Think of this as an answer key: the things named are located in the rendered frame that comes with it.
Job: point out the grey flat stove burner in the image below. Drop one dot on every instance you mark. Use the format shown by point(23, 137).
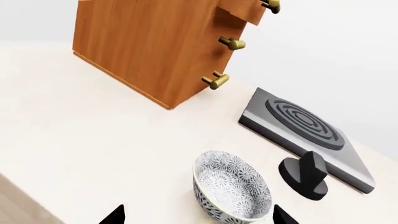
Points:
point(306, 137)

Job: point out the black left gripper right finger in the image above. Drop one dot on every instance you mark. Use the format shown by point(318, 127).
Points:
point(282, 217)

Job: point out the wooden drawer cabinet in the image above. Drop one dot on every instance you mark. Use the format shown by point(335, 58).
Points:
point(155, 46)

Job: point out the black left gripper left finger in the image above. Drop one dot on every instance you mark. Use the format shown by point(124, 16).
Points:
point(115, 217)

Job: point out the black white patterned bowl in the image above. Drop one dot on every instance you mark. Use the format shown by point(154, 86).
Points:
point(231, 186)

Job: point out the black stove knob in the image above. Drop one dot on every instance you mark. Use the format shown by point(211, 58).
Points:
point(306, 178)

